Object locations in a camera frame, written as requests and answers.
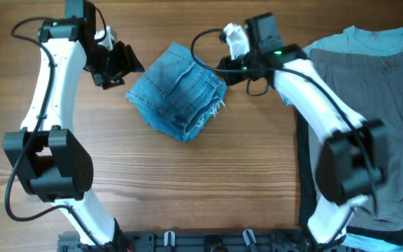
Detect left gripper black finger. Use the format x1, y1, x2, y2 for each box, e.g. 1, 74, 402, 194
101, 78, 125, 90
115, 41, 145, 74

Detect light blue denim jeans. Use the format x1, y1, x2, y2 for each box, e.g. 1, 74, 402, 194
126, 43, 227, 142

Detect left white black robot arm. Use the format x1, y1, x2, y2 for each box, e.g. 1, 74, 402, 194
3, 1, 143, 251

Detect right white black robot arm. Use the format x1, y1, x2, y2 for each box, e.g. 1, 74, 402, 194
216, 13, 388, 251

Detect grey shorts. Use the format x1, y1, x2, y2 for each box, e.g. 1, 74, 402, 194
310, 49, 403, 231

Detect black garment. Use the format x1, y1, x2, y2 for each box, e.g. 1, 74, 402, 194
296, 111, 403, 246

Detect light blue t-shirt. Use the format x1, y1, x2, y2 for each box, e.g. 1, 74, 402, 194
278, 24, 403, 252

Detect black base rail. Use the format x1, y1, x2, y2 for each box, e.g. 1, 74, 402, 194
57, 229, 314, 252

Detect left white rail clip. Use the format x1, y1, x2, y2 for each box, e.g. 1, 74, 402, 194
164, 231, 176, 247

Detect white rail clip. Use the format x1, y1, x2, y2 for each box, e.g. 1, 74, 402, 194
164, 231, 176, 247
242, 229, 256, 246

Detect right white rail clip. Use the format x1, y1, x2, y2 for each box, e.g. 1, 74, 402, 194
242, 229, 256, 246

